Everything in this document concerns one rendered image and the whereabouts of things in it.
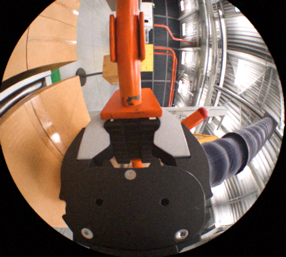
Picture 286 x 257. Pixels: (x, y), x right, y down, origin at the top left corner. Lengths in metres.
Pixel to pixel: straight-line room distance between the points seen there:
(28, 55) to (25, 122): 0.55
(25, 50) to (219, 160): 1.01
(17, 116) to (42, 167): 0.11
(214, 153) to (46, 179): 0.45
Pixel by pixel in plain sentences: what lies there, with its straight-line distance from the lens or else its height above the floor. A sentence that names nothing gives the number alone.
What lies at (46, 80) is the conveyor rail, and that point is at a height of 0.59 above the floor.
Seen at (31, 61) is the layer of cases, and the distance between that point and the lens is 0.71.
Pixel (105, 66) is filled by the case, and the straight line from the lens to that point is 1.56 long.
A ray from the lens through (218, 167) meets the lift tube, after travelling 0.35.
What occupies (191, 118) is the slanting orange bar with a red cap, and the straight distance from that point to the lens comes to 0.16.
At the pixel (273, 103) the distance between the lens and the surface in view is 5.16.
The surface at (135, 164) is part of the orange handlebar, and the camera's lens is 0.17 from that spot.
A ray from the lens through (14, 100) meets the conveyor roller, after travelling 0.61.
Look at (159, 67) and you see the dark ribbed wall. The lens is 10.93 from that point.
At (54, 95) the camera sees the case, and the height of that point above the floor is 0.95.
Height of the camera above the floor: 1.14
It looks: 2 degrees up
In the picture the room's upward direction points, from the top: 87 degrees clockwise
